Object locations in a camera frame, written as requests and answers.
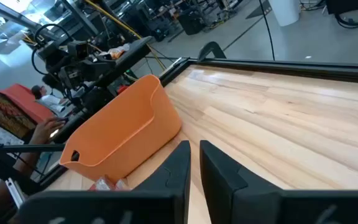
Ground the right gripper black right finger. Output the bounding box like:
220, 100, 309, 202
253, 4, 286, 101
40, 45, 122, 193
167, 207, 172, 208
199, 139, 358, 224

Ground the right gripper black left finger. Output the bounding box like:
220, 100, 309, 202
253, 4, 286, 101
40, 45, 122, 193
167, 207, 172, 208
16, 140, 193, 224

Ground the red popcorn bag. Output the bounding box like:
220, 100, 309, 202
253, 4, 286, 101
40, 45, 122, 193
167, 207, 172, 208
88, 175, 132, 192

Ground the person's forearm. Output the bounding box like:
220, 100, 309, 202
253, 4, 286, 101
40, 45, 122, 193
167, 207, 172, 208
12, 141, 43, 178

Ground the orange snack bag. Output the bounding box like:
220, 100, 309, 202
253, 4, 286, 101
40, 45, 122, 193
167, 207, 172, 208
106, 43, 131, 60

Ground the person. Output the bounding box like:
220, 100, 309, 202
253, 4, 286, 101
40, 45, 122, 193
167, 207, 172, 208
31, 84, 67, 114

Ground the orange plastic basket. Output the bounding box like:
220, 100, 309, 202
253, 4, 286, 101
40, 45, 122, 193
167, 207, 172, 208
59, 73, 183, 184

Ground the person's hand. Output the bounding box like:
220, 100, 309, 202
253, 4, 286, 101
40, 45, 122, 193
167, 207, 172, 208
29, 116, 67, 146

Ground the black equipment case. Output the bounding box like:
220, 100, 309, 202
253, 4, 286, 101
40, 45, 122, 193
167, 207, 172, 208
177, 11, 204, 35

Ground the patterned rug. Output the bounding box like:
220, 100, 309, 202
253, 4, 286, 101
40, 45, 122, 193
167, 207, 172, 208
0, 93, 37, 139

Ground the white bin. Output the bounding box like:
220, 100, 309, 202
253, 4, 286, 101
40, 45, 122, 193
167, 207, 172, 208
268, 0, 301, 27

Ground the yellow cable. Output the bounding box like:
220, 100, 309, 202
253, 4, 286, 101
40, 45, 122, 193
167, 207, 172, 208
84, 0, 167, 71

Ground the black frame bracket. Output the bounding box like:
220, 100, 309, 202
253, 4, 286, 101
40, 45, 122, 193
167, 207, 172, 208
197, 41, 227, 62

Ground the long black floor cable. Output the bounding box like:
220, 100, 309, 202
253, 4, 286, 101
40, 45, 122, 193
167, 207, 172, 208
258, 0, 276, 62

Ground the coiled black cable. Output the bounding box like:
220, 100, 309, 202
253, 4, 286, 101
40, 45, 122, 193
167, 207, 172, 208
334, 4, 358, 29

